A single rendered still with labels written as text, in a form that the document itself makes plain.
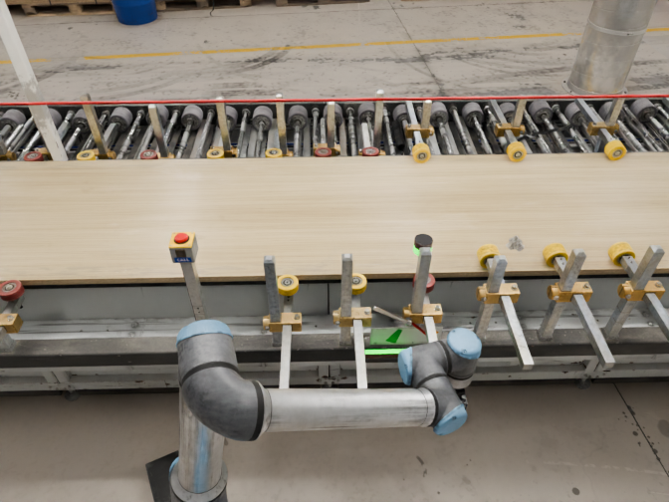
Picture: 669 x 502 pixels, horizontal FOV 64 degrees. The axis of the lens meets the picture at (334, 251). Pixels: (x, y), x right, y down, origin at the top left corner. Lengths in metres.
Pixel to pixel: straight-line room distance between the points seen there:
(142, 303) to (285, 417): 1.27
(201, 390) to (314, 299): 1.15
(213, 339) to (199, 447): 0.34
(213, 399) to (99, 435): 1.80
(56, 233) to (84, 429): 0.97
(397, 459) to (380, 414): 1.36
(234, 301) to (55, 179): 1.05
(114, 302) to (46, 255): 0.31
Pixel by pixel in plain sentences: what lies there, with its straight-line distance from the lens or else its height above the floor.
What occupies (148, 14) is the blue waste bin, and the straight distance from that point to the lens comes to 7.13.
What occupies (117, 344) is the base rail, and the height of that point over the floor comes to 0.70.
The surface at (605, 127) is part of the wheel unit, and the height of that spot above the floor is 0.96.
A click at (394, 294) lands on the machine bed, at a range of 2.15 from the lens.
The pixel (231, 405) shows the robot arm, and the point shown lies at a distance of 1.06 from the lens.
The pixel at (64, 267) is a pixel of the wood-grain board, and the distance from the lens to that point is 2.24.
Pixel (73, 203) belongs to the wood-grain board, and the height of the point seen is 0.90.
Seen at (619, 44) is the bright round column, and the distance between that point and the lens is 5.43.
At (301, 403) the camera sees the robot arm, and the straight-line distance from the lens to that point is 1.12.
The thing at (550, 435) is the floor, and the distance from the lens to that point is 2.80.
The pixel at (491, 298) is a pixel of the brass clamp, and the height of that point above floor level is 0.95.
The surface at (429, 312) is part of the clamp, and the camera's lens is 1.92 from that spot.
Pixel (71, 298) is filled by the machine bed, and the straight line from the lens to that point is 2.35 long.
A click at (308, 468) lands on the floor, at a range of 2.55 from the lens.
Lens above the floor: 2.31
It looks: 43 degrees down
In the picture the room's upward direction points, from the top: straight up
